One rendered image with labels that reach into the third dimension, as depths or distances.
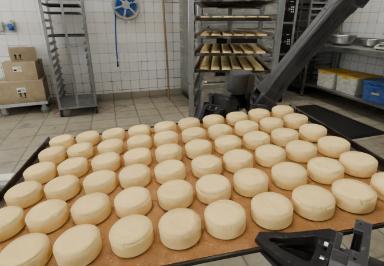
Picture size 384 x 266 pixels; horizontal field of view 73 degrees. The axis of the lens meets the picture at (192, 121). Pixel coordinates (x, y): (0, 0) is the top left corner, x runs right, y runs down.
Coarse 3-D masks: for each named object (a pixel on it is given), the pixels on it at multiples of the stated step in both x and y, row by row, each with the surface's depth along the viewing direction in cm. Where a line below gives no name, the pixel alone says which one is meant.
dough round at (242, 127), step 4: (244, 120) 57; (248, 120) 57; (236, 124) 56; (240, 124) 55; (244, 124) 55; (248, 124) 55; (252, 124) 55; (256, 124) 55; (236, 128) 55; (240, 128) 54; (244, 128) 53; (248, 128) 53; (252, 128) 53; (256, 128) 54; (236, 132) 55; (240, 132) 54; (244, 132) 54
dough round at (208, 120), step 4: (208, 116) 62; (212, 116) 61; (216, 116) 61; (220, 116) 61; (204, 120) 60; (208, 120) 59; (212, 120) 59; (216, 120) 59; (220, 120) 59; (204, 124) 60; (208, 124) 59; (212, 124) 58; (208, 128) 59
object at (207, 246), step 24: (96, 144) 57; (120, 168) 47; (264, 168) 43; (288, 192) 37; (336, 216) 32; (360, 216) 31; (216, 240) 30; (240, 240) 29; (48, 264) 29; (96, 264) 28; (120, 264) 28; (144, 264) 28; (168, 264) 27
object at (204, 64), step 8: (208, 56) 195; (216, 56) 195; (224, 56) 195; (232, 56) 195; (240, 56) 195; (248, 56) 195; (200, 64) 171; (208, 64) 158; (216, 64) 158; (224, 64) 158; (232, 64) 162; (240, 64) 171; (248, 64) 158; (256, 64) 158
